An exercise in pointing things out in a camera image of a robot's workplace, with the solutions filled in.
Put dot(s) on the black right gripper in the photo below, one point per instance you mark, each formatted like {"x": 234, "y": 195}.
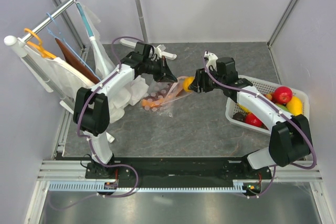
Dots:
{"x": 200, "y": 82}

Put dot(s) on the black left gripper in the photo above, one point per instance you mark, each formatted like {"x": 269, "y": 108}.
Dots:
{"x": 164, "y": 74}

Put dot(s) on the orange citrus fruit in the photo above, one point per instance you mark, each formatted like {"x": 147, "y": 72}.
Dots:
{"x": 186, "y": 84}

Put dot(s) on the clear pink-dotted zip bag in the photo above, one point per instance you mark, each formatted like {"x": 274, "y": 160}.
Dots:
{"x": 167, "y": 109}

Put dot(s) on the orange carrot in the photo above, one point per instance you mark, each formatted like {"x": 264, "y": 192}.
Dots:
{"x": 160, "y": 98}

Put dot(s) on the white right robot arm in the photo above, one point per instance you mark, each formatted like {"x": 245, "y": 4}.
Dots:
{"x": 290, "y": 138}

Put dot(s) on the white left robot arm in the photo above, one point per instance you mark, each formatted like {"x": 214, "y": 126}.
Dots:
{"x": 93, "y": 105}

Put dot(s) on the dark purple mangosteen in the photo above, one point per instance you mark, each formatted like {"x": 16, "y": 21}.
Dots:
{"x": 239, "y": 117}

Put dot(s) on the yellow corn cob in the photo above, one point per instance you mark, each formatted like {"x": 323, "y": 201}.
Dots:
{"x": 244, "y": 108}

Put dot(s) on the teal hanger with white cloth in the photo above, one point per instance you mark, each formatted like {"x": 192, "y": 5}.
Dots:
{"x": 103, "y": 64}

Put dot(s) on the red tomato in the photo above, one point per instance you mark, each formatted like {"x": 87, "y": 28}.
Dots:
{"x": 251, "y": 119}

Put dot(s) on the red apple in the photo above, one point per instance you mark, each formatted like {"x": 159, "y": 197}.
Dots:
{"x": 282, "y": 95}

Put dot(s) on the green leafy vegetable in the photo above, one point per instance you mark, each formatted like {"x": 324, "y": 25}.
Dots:
{"x": 282, "y": 107}

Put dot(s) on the white plastic basket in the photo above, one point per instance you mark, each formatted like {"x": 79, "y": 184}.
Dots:
{"x": 260, "y": 109}

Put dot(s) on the white garment on hanger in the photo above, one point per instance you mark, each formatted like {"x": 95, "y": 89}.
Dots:
{"x": 59, "y": 76}

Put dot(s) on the brown garment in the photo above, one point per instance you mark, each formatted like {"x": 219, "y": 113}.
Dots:
{"x": 71, "y": 59}

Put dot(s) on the yellow mango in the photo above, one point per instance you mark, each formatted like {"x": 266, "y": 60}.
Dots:
{"x": 295, "y": 106}

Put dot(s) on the orange hanger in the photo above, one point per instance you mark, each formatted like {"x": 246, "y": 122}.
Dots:
{"x": 43, "y": 52}

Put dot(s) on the metal clothes rack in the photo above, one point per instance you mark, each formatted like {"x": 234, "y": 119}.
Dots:
{"x": 16, "y": 43}

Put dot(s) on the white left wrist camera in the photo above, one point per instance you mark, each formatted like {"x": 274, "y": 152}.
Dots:
{"x": 158, "y": 52}

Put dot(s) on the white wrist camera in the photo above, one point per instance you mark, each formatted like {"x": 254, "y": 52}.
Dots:
{"x": 210, "y": 60}
{"x": 158, "y": 52}

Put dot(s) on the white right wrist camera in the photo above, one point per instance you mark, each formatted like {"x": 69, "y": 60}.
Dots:
{"x": 210, "y": 60}

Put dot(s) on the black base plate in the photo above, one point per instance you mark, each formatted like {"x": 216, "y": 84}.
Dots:
{"x": 176, "y": 171}

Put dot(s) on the blue wire hanger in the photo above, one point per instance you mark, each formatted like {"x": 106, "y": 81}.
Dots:
{"x": 62, "y": 38}

